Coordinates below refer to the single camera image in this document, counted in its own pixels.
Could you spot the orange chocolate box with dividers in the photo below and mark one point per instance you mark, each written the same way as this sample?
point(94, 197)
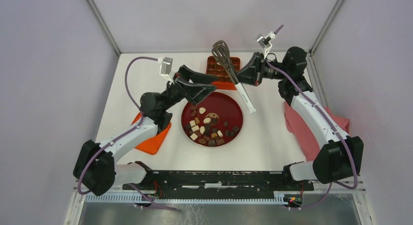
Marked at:
point(223, 82)

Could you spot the round red lacquer tray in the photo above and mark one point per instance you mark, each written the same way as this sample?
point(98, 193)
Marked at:
point(226, 120)

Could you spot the pink cloth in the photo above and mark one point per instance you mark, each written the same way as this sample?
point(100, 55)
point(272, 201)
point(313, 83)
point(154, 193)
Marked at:
point(304, 136)

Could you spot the metal tongs with white handle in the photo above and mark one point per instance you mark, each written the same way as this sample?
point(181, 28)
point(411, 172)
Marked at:
point(221, 54)

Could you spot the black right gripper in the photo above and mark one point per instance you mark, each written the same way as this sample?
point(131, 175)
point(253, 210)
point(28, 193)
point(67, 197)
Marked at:
point(252, 72)

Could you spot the white square chocolate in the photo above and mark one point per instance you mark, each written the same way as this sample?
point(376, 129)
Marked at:
point(192, 123)

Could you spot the white heart chocolate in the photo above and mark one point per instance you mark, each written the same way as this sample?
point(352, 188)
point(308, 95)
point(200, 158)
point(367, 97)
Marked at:
point(201, 110)

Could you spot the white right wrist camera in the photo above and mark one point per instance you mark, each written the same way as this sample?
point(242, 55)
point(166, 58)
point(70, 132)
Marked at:
point(266, 42)

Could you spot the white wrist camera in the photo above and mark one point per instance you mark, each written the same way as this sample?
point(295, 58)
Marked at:
point(266, 42)
point(166, 69)

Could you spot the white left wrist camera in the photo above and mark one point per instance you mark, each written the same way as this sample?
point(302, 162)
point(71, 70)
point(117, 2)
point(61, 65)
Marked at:
point(166, 69)

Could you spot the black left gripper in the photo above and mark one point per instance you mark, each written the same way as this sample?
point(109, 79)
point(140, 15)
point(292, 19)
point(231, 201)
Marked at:
point(197, 93)

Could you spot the white cable duct strip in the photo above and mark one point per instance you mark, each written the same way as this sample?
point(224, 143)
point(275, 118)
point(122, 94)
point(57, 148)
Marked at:
point(135, 197)

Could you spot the white oval chocolate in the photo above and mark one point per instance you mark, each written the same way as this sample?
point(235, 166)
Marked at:
point(207, 120)

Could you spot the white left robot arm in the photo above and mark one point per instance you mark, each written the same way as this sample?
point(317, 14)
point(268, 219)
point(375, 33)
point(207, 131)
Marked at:
point(96, 168)

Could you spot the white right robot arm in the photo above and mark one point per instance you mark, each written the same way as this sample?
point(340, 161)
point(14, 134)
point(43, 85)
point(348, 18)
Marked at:
point(339, 155)

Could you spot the orange box lid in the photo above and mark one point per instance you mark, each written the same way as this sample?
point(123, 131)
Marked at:
point(152, 145)

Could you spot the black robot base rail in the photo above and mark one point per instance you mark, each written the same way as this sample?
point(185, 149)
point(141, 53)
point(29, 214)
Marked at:
point(200, 184)

